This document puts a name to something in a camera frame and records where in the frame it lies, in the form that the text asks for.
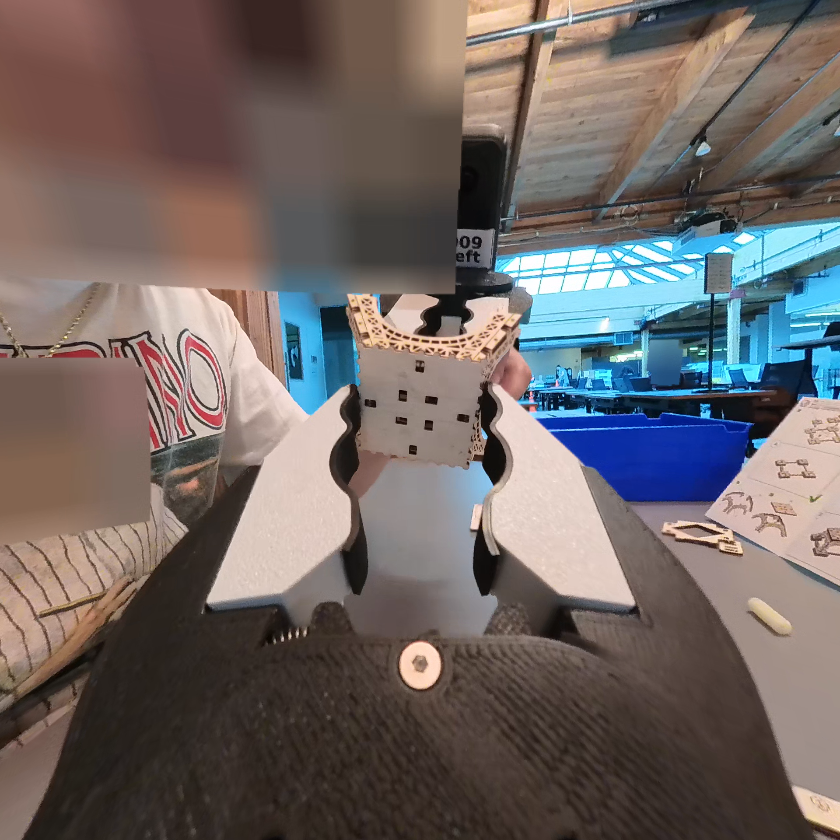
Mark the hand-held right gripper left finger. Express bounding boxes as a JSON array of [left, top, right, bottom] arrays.
[[205, 386, 370, 624]]

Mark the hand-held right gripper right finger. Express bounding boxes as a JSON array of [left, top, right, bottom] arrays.
[[472, 382, 637, 631]]

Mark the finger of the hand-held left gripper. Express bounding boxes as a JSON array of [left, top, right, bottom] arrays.
[[458, 298, 524, 342], [381, 293, 444, 339]]

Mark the wooden tower base model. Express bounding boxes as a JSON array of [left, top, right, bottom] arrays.
[[346, 293, 524, 470]]

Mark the grey desk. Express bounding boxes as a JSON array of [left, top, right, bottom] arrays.
[[0, 456, 840, 840]]

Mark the person's left hand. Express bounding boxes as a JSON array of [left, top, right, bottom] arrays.
[[350, 350, 534, 501]]

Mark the blue plastic bin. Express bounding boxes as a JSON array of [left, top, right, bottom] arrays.
[[533, 412, 753, 503]]

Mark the person's white printed t-shirt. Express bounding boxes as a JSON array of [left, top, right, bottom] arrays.
[[0, 279, 311, 749]]

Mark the row of office desks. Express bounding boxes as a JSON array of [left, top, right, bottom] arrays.
[[525, 341, 840, 441]]

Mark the metal ceiling pipe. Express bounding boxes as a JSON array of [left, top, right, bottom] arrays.
[[466, 0, 657, 47]]

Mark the ceiling projector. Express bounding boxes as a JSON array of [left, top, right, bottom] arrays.
[[676, 209, 739, 242]]

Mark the small white wax stick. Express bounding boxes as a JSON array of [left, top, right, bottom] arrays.
[[748, 597, 793, 636]]

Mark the sign on black stand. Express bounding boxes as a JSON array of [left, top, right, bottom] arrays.
[[704, 252, 734, 395]]

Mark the folded instruction booklet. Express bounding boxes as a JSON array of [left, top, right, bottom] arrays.
[[705, 395, 840, 586]]

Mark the small wooden frame piece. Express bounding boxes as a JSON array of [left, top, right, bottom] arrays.
[[661, 520, 744, 557]]

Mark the gold chain necklace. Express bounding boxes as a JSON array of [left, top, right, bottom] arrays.
[[0, 282, 102, 358]]

